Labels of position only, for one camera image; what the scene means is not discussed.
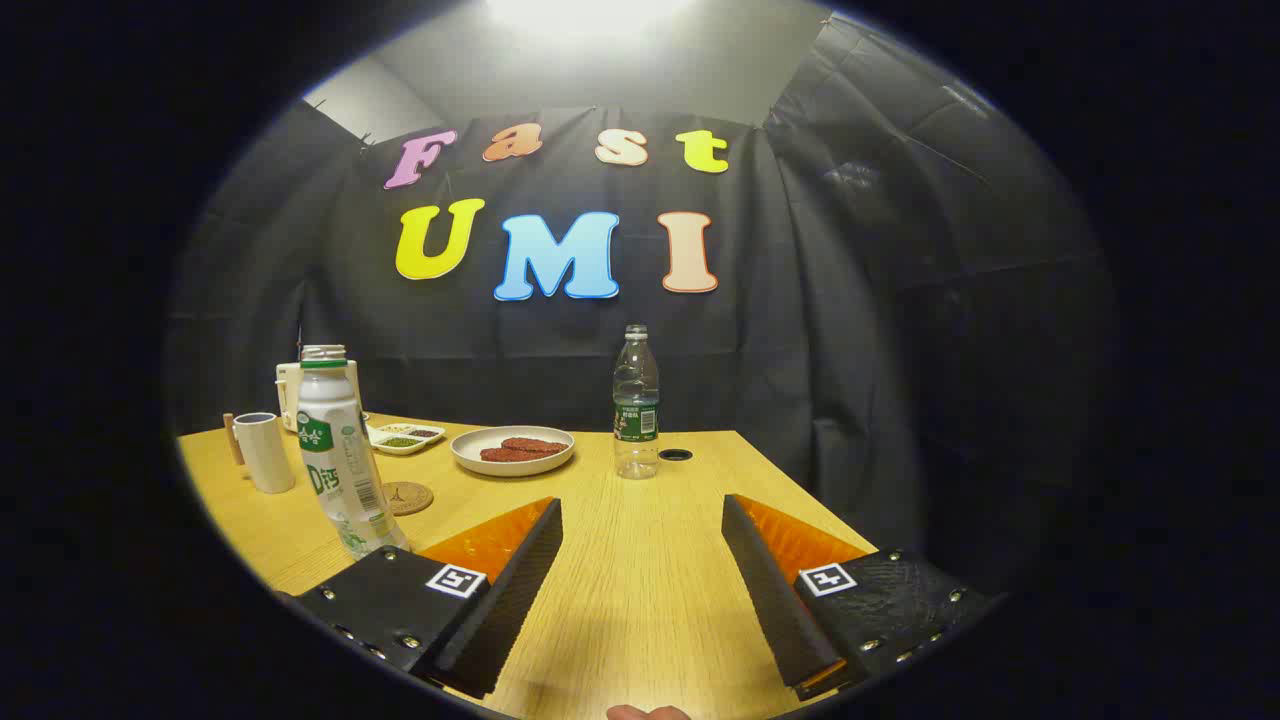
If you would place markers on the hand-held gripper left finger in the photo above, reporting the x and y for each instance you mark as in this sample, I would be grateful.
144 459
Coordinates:
505 610

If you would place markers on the clear plastic water bottle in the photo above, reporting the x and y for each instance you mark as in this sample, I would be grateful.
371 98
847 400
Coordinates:
636 420

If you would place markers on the white divided dish with beans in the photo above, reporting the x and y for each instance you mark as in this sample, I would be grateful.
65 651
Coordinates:
405 438

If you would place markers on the white round plate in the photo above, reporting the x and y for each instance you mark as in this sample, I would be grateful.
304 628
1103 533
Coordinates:
470 450

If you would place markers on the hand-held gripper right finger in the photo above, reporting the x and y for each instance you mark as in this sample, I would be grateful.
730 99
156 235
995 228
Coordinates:
775 600

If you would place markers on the black backdrop cloth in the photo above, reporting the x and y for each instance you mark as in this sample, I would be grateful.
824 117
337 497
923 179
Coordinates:
850 350

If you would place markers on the round cork coaster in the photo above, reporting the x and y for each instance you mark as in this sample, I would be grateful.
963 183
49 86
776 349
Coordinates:
410 499

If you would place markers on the wooden table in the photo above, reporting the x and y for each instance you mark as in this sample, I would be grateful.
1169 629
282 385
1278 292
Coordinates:
640 560

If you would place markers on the red meat slice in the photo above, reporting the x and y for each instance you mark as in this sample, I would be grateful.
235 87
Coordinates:
535 445
505 455

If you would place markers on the white juice bottle green label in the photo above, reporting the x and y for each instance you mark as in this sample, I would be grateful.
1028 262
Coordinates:
335 440

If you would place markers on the cream toaster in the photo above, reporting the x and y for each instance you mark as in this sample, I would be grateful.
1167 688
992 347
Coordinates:
287 392

